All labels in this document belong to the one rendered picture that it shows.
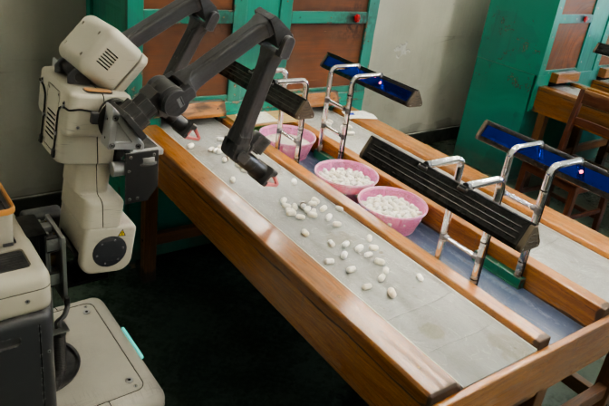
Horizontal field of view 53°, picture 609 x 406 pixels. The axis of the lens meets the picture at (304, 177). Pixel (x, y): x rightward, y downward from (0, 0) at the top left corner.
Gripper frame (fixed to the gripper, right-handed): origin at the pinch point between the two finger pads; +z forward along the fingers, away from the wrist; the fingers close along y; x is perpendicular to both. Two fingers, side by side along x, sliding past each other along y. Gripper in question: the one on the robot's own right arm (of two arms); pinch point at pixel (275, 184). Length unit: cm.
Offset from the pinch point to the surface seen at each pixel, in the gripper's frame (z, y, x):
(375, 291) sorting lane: 9, -52, 7
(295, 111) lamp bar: -3.0, 12.3, -24.8
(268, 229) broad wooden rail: -1.6, -12.6, 13.3
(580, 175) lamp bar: 39, -66, -62
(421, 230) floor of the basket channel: 53, -23, -21
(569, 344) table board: 37, -95, -15
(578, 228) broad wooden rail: 82, -58, -58
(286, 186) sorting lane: 21.0, 17.2, -2.3
